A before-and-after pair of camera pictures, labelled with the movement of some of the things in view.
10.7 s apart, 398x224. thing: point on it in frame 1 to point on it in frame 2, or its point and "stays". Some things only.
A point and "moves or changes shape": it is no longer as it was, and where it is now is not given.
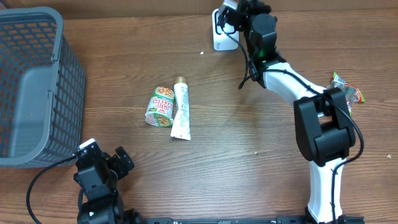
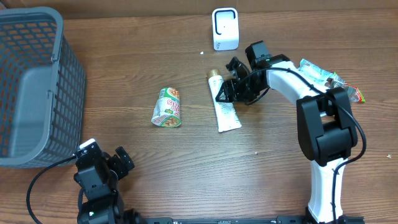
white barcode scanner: [222, 42] stays
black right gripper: [249, 6] to [229, 87]
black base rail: [246, 220] stays
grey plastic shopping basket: [43, 90] stays
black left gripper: [121, 170] stays
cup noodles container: [160, 110] moves or changes shape
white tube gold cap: [181, 126] to [226, 116]
